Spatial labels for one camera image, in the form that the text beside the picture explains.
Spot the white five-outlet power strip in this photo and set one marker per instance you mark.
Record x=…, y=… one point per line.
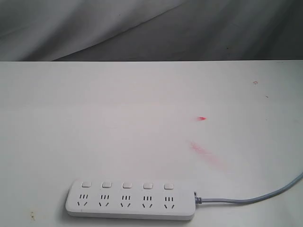
x=131, y=199

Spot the grey backdrop cloth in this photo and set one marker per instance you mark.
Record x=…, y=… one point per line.
x=151, y=30

